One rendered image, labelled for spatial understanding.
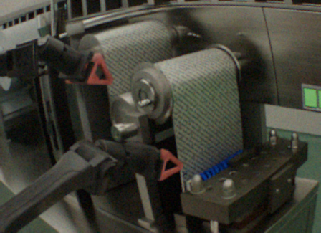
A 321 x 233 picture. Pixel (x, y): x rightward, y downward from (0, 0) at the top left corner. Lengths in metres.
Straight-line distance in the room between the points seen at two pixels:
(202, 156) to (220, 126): 0.09
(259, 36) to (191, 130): 0.34
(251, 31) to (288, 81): 0.18
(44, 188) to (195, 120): 0.50
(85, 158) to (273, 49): 0.61
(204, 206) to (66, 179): 0.36
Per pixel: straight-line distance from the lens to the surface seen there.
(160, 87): 1.09
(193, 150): 1.17
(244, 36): 1.31
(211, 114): 1.19
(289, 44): 1.20
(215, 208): 1.04
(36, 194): 0.80
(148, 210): 1.24
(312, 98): 1.20
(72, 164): 0.88
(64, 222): 1.33
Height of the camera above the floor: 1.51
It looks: 16 degrees down
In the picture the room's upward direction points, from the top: 9 degrees counter-clockwise
